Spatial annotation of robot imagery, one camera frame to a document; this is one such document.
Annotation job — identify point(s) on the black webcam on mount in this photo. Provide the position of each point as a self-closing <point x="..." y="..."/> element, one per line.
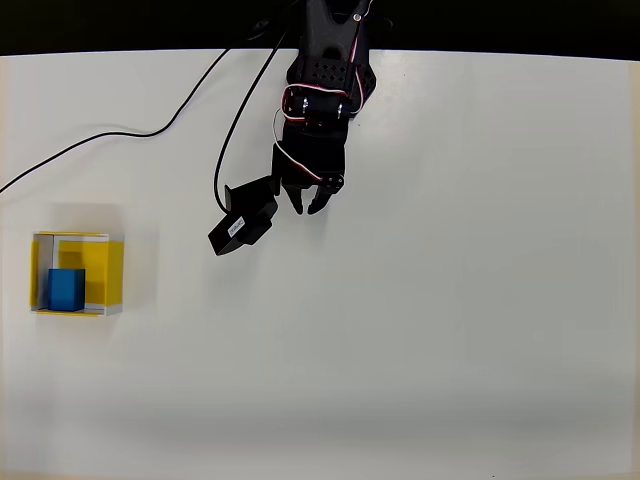
<point x="245" y="220"/>

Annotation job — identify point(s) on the yellow open box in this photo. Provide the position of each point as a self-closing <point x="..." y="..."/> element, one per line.
<point x="102" y="270"/>

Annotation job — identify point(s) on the blue cube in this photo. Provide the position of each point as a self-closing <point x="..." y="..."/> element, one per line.
<point x="66" y="290"/>

